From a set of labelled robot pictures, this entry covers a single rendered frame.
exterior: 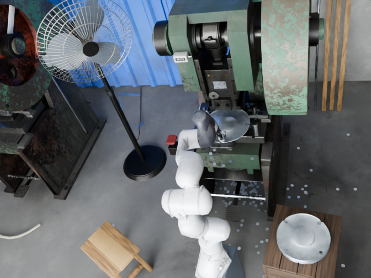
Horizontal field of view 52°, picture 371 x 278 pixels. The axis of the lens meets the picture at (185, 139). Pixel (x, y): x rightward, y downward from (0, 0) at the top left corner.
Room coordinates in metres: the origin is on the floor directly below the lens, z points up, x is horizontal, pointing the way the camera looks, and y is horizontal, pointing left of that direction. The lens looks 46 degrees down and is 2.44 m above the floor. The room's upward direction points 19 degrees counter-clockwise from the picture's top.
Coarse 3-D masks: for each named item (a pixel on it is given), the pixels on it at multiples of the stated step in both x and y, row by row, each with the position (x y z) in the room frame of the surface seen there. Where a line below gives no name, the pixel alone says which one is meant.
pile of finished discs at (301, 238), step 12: (288, 216) 1.09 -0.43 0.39; (300, 216) 1.06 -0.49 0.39; (312, 216) 1.04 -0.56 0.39; (288, 228) 1.02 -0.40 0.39; (300, 228) 0.99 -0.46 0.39; (312, 228) 0.97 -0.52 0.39; (324, 228) 0.95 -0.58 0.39; (288, 240) 0.95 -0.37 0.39; (300, 240) 0.92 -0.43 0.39; (312, 240) 0.90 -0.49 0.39; (324, 240) 0.88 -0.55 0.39; (288, 252) 0.88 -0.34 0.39; (300, 252) 0.86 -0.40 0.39; (312, 252) 0.84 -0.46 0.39; (324, 252) 0.82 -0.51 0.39
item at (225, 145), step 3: (234, 141) 1.44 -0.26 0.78; (213, 144) 1.47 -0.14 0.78; (216, 144) 1.46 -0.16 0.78; (219, 144) 1.45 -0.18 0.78; (222, 144) 1.45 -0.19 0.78; (225, 144) 1.44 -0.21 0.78; (228, 144) 1.43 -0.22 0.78; (231, 144) 1.42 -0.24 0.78; (234, 144) 1.52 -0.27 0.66; (210, 147) 1.46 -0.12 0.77; (213, 147) 1.45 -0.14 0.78; (216, 147) 1.44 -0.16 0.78; (219, 147) 1.43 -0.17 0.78; (222, 147) 1.42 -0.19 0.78; (225, 147) 1.42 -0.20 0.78; (228, 147) 1.41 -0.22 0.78; (231, 147) 1.40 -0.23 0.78
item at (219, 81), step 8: (208, 56) 1.76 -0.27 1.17; (208, 64) 1.69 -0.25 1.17; (216, 64) 1.66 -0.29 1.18; (224, 64) 1.65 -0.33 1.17; (208, 72) 1.64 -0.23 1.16; (216, 72) 1.62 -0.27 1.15; (224, 72) 1.60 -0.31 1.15; (208, 80) 1.65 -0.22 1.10; (216, 80) 1.62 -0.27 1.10; (224, 80) 1.60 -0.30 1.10; (208, 88) 1.65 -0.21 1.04; (216, 88) 1.63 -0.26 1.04; (224, 88) 1.61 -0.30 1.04; (216, 96) 1.62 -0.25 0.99; (224, 96) 1.61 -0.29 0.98; (232, 96) 1.59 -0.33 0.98; (216, 104) 1.60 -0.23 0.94; (224, 104) 1.59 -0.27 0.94; (232, 104) 1.59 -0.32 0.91
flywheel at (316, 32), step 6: (312, 18) 1.46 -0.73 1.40; (318, 18) 1.45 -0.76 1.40; (312, 24) 1.43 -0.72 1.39; (318, 24) 1.42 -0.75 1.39; (312, 30) 1.42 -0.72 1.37; (318, 30) 1.41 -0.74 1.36; (312, 36) 1.41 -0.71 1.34; (318, 36) 1.40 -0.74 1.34; (312, 42) 1.41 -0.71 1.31; (318, 42) 1.40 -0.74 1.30
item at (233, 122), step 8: (216, 112) 1.71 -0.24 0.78; (224, 112) 1.69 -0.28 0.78; (232, 112) 1.66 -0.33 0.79; (240, 112) 1.64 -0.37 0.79; (216, 120) 1.64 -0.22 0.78; (224, 120) 1.61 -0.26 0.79; (232, 120) 1.59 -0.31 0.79; (240, 120) 1.57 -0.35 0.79; (248, 120) 1.55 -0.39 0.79; (224, 128) 1.55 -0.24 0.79; (232, 128) 1.53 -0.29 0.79; (240, 128) 1.51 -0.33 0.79; (232, 136) 1.47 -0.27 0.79; (240, 136) 1.45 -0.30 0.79
